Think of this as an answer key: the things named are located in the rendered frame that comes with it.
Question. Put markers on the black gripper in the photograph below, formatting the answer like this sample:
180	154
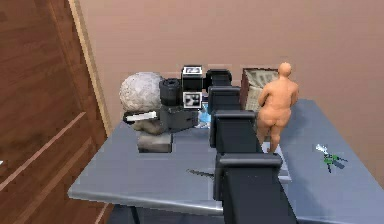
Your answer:
176	118

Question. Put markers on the grey stone head sculpture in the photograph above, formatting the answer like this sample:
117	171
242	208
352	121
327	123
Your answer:
141	91

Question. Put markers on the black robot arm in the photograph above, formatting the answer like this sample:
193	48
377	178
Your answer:
248	190

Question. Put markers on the grey blue table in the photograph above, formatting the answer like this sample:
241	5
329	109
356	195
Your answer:
150	173

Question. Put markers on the pale blue small object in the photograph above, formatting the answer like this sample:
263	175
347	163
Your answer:
204	116

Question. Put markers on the thin dark pen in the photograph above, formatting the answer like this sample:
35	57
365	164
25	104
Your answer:
200	173

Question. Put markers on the brown wooden door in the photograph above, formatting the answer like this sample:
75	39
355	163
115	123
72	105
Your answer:
36	100

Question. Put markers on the brown box with newspaper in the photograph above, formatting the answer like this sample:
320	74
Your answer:
255	88

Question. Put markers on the orange human figure statue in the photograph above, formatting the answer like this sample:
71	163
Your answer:
276	103

